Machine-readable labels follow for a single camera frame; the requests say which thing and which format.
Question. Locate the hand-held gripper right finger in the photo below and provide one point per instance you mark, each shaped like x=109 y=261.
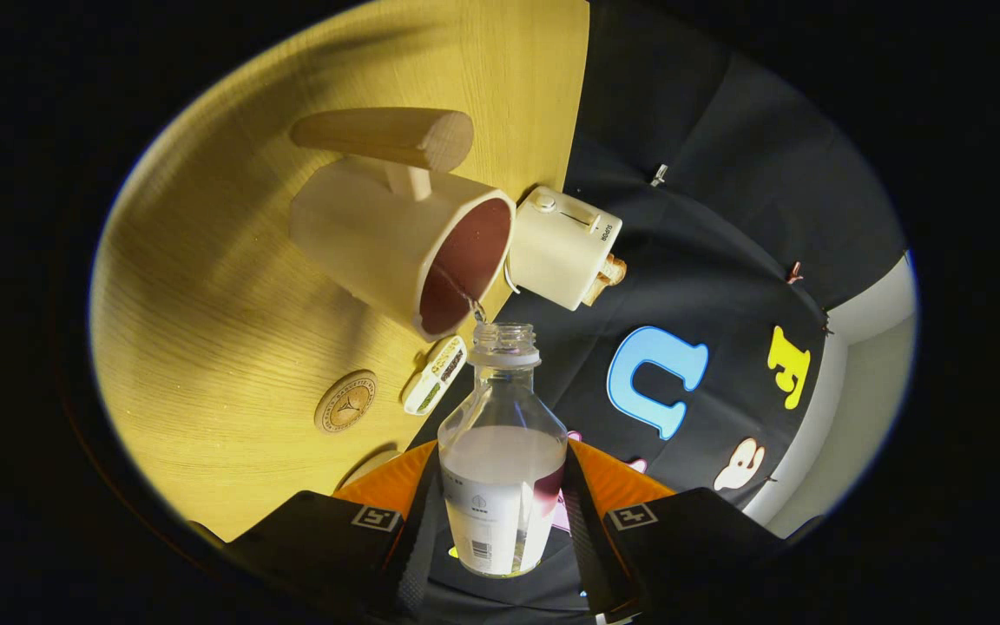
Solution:
x=585 y=542

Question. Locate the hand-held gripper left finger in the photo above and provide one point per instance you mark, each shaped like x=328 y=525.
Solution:
x=417 y=547

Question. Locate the clear plastic juice bottle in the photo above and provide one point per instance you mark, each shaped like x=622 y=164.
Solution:
x=500 y=469

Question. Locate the round wooden coaster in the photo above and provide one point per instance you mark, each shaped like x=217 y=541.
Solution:
x=345 y=402

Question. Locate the white divided grain dish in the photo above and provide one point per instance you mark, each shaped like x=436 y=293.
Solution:
x=435 y=375

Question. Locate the toasted bread slice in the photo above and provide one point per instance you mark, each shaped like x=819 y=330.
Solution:
x=592 y=293
x=613 y=271

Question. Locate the wooden table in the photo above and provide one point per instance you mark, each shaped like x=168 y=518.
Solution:
x=205 y=347

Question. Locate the cream toaster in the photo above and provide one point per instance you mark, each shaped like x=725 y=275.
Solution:
x=561 y=247

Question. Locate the copper clip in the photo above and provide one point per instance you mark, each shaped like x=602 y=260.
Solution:
x=794 y=273

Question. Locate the black backdrop cloth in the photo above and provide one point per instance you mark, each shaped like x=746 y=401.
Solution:
x=708 y=217

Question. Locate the white clip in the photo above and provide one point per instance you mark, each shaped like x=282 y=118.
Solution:
x=659 y=174

